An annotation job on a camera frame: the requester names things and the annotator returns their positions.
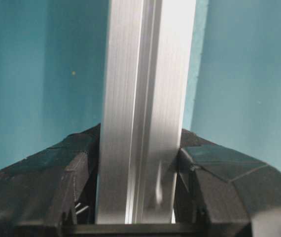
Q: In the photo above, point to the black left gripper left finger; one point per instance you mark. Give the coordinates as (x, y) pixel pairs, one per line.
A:
(52, 188)

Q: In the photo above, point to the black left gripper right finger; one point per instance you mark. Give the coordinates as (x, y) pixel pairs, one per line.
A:
(225, 192)

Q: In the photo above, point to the silver aluminium extrusion rail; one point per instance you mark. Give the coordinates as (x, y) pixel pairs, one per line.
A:
(146, 71)

